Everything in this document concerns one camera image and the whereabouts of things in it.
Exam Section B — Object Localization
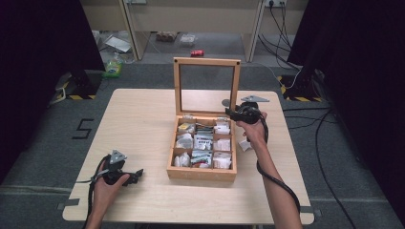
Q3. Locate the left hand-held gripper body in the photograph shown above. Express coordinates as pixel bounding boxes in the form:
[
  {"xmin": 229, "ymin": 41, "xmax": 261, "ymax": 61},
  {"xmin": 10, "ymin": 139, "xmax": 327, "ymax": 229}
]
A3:
[{"xmin": 100, "ymin": 149, "xmax": 129, "ymax": 186}]

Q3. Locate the black stand base striped tape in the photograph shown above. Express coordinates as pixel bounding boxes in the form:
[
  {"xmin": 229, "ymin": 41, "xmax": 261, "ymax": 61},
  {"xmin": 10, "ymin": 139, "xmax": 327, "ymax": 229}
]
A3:
[
  {"xmin": 277, "ymin": 73, "xmax": 324, "ymax": 103},
  {"xmin": 67, "ymin": 70, "xmax": 103, "ymax": 101}
]

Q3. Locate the green plastic bottle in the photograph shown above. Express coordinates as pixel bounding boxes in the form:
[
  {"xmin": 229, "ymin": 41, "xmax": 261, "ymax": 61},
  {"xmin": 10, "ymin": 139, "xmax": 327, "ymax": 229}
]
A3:
[{"xmin": 102, "ymin": 52, "xmax": 124, "ymax": 79}]

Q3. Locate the long black floor cable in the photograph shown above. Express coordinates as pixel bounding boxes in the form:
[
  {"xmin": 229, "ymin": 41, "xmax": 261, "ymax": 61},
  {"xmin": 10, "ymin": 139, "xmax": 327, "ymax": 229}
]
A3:
[{"xmin": 282, "ymin": 107, "xmax": 358, "ymax": 229}]

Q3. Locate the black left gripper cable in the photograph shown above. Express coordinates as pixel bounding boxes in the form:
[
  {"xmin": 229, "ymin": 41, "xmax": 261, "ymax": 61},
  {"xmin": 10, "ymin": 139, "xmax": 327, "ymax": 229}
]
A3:
[{"xmin": 75, "ymin": 155, "xmax": 111, "ymax": 229}]

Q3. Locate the clear plastic container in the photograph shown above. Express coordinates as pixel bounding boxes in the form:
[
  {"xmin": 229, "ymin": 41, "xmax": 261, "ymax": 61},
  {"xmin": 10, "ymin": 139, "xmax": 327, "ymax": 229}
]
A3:
[{"xmin": 179, "ymin": 33, "xmax": 197, "ymax": 48}]

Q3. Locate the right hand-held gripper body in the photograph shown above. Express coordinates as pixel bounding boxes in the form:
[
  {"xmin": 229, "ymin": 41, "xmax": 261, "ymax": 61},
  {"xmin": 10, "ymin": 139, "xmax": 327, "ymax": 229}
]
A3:
[{"xmin": 236, "ymin": 94, "xmax": 270, "ymax": 125}]

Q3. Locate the group of tea bag packets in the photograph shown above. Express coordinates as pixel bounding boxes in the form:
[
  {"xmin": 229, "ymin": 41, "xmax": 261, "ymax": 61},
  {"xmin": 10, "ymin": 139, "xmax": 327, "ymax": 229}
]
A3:
[{"xmin": 173, "ymin": 117, "xmax": 233, "ymax": 170}]

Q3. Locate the brown egg carton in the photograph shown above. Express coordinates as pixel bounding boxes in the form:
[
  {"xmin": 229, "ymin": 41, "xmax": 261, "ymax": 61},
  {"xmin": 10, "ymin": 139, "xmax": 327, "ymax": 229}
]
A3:
[{"xmin": 155, "ymin": 31, "xmax": 178, "ymax": 43}]

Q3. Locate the single white tea bag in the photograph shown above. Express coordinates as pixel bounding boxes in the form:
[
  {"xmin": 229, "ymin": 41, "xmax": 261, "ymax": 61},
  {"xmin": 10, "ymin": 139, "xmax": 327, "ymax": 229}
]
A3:
[{"xmin": 238, "ymin": 139, "xmax": 253, "ymax": 153}]

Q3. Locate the person's right hand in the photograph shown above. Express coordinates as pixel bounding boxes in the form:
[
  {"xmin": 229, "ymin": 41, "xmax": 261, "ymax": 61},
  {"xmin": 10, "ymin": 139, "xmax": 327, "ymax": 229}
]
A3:
[{"xmin": 235, "ymin": 111, "xmax": 268, "ymax": 150}]

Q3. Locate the clear plastic sheet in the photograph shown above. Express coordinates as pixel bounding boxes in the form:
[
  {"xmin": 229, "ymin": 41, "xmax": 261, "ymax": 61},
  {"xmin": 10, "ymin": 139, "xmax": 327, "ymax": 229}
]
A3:
[{"xmin": 104, "ymin": 34, "xmax": 133, "ymax": 53}]

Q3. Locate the white floor cable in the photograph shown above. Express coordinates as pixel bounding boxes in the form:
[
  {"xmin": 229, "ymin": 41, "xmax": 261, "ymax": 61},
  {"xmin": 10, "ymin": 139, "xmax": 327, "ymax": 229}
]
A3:
[{"xmin": 253, "ymin": 60, "xmax": 303, "ymax": 91}]

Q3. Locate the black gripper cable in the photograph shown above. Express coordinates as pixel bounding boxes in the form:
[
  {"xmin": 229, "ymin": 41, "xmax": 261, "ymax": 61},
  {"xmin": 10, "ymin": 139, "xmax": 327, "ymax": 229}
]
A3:
[
  {"xmin": 256, "ymin": 114, "xmax": 302, "ymax": 215},
  {"xmin": 75, "ymin": 155, "xmax": 111, "ymax": 229}
]

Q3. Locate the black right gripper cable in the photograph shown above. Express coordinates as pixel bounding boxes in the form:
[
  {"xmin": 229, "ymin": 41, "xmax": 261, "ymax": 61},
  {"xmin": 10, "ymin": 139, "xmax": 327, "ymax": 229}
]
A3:
[{"xmin": 256, "ymin": 114, "xmax": 302, "ymax": 215}]

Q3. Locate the bundle of black floor cables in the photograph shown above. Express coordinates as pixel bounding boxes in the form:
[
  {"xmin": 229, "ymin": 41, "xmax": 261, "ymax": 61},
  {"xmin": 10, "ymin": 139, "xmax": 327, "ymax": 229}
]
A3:
[{"xmin": 257, "ymin": 2, "xmax": 302, "ymax": 72}]

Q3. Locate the person's left hand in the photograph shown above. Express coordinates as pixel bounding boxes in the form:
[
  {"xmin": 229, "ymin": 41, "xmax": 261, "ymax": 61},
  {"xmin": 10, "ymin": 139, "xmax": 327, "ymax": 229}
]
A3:
[{"xmin": 93, "ymin": 172, "xmax": 131, "ymax": 210}]

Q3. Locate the black curtain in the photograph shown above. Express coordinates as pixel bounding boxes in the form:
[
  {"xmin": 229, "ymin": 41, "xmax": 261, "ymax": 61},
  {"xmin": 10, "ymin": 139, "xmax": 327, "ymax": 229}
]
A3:
[
  {"xmin": 286, "ymin": 0, "xmax": 405, "ymax": 225},
  {"xmin": 0, "ymin": 0, "xmax": 107, "ymax": 184}
]

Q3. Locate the wooden box with glass lid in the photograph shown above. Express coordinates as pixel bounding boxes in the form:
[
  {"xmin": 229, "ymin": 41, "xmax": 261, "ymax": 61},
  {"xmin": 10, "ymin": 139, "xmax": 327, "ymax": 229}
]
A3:
[{"xmin": 166, "ymin": 56, "xmax": 243, "ymax": 183}]

